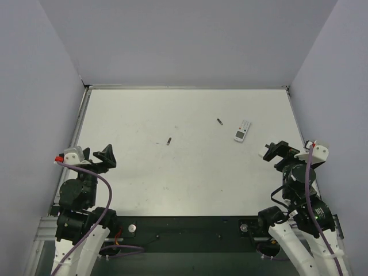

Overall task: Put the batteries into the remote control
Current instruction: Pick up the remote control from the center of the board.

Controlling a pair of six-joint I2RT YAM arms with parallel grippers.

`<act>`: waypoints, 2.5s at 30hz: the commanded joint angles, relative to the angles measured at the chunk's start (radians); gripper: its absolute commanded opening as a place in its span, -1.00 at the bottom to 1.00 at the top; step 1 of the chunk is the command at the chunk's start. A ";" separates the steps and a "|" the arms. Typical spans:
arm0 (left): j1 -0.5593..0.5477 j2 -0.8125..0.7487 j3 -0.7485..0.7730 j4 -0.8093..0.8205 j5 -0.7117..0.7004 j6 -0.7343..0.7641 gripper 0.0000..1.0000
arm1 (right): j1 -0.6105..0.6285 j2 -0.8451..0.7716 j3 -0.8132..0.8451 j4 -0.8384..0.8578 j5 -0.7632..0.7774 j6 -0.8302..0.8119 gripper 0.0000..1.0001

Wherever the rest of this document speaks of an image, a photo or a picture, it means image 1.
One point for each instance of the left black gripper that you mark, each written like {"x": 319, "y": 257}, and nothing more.
{"x": 96, "y": 164}

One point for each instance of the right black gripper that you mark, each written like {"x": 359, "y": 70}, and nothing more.
{"x": 281, "y": 156}

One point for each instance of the white remote control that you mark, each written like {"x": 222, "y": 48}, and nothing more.
{"x": 242, "y": 131}

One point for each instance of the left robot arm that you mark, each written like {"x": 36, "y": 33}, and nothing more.
{"x": 79, "y": 258}

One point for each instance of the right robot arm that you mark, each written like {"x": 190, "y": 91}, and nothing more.
{"x": 302, "y": 225}

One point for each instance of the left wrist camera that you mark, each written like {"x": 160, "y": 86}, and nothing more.
{"x": 72, "y": 156}

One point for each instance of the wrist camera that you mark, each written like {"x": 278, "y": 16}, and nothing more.
{"x": 320, "y": 152}
{"x": 72, "y": 156}

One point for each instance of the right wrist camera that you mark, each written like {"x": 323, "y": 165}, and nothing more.
{"x": 320, "y": 152}

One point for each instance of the aluminium frame rail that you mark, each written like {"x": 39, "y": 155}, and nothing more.
{"x": 80, "y": 120}

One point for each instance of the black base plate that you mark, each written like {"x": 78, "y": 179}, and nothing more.
{"x": 189, "y": 234}

